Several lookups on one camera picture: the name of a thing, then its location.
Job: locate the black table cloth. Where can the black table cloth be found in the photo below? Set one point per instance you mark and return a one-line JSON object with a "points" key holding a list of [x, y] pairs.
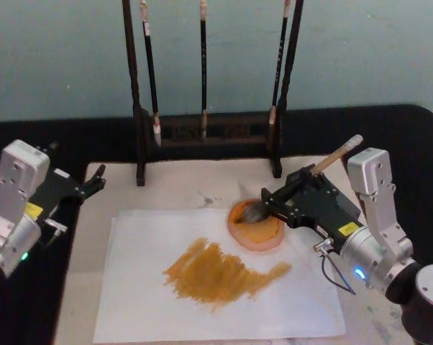
{"points": [[400, 125]]}

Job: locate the black hanging brush, brown tip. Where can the black hanging brush, brown tip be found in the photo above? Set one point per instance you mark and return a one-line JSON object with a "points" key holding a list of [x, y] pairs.
{"points": [[279, 64]]}

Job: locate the black hanging brush, white tip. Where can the black hanging brush, white tip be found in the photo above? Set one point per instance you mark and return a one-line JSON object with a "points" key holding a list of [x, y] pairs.
{"points": [[151, 72]]}

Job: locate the white paper sheet, orange strokes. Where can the white paper sheet, orange strokes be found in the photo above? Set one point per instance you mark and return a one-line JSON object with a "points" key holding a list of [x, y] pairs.
{"points": [[148, 305]]}

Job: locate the black hanging brush, tan tip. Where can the black hanging brush, tan tip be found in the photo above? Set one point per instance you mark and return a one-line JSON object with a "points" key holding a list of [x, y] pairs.
{"points": [[203, 72]]}

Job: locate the round dish of orange paint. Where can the round dish of orange paint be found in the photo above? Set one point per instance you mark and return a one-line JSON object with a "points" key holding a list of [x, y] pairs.
{"points": [[259, 237]]}

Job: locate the dark wooden brush rack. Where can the dark wooden brush rack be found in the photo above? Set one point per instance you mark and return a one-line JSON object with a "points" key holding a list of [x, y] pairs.
{"points": [[135, 90]]}

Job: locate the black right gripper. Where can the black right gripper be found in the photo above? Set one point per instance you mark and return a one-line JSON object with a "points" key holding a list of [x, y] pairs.
{"points": [[328, 206]]}

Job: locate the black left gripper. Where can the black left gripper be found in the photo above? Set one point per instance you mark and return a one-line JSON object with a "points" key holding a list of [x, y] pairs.
{"points": [[53, 194]]}

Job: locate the pale grey felt mat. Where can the pale grey felt mat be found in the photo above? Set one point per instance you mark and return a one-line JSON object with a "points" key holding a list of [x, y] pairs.
{"points": [[202, 178]]}

